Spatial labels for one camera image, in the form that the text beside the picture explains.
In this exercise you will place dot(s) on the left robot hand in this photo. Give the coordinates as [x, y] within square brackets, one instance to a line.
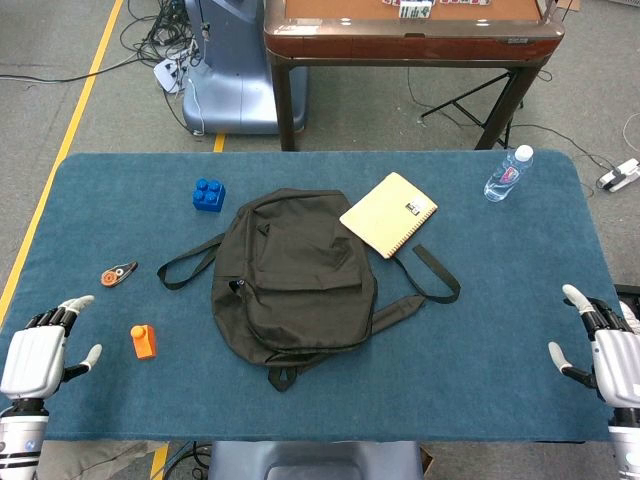
[35, 355]

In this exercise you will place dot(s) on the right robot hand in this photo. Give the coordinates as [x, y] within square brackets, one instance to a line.
[617, 360]

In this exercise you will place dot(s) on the black backpack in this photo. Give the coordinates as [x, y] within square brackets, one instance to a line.
[300, 280]

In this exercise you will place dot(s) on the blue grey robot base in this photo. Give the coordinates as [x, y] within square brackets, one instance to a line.
[320, 460]

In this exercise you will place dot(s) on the white fabric bundle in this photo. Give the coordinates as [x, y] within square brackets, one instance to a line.
[631, 312]

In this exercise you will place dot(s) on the orange toy block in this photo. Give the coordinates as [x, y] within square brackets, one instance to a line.
[145, 345]

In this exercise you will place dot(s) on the orange correction tape dispenser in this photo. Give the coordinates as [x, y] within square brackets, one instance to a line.
[117, 274]

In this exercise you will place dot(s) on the blue table cloth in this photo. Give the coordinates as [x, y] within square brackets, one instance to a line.
[450, 375]

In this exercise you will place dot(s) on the white power strip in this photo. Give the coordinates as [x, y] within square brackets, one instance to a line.
[622, 175]
[165, 72]

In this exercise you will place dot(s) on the clear plastic water bottle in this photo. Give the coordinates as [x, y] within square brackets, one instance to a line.
[505, 177]

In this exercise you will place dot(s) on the blue building block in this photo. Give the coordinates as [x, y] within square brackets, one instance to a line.
[207, 197]

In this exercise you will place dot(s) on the beige spiral notebook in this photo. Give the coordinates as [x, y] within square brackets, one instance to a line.
[385, 215]

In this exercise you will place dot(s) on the brown mahjong table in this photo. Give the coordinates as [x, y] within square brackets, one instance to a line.
[400, 45]

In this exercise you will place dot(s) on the green print mahjong tiles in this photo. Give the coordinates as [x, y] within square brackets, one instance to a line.
[415, 10]

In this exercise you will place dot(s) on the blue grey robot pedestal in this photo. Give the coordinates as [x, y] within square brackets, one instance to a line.
[230, 90]

